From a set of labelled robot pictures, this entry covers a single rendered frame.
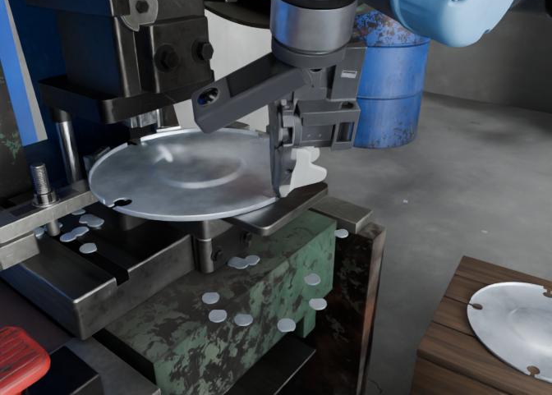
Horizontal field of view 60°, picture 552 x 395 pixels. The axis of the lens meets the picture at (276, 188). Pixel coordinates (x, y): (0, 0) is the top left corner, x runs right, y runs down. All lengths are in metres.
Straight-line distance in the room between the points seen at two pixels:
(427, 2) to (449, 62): 3.67
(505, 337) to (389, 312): 0.60
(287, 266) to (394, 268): 1.14
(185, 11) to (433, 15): 0.42
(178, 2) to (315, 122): 0.28
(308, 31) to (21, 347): 0.36
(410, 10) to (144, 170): 0.45
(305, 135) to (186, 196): 0.18
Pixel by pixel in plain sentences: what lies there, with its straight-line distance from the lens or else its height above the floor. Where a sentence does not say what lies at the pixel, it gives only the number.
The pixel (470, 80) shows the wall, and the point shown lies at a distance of 3.97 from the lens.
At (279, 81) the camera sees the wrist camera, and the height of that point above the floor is 0.95.
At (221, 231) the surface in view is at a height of 0.71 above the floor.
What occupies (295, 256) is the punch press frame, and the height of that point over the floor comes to 0.64.
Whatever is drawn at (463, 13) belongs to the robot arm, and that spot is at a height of 1.02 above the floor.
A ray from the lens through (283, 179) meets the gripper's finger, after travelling 0.52.
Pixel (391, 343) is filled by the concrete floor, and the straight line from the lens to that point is 1.54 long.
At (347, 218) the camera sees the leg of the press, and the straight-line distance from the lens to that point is 0.83.
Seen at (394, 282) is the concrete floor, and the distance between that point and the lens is 1.77.
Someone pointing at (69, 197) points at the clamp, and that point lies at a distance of 0.71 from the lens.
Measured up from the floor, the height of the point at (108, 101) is 0.89.
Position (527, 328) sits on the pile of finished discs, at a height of 0.36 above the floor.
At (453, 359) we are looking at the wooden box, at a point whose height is 0.35.
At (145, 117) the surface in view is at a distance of 0.73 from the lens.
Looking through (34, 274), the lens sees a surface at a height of 0.70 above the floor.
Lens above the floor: 1.06
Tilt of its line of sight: 27 degrees down
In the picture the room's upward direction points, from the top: straight up
